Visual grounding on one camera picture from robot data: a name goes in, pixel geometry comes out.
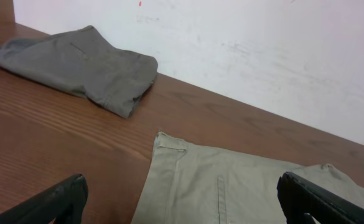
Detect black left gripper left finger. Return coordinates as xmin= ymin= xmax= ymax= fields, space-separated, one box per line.
xmin=0 ymin=174 xmax=88 ymax=224

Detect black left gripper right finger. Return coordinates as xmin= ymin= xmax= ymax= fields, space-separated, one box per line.
xmin=277 ymin=172 xmax=364 ymax=224

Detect beige khaki shorts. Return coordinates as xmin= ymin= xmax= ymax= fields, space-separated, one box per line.
xmin=132 ymin=132 xmax=364 ymax=224

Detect folded grey shorts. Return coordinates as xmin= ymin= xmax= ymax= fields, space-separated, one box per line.
xmin=0 ymin=26 xmax=158 ymax=119

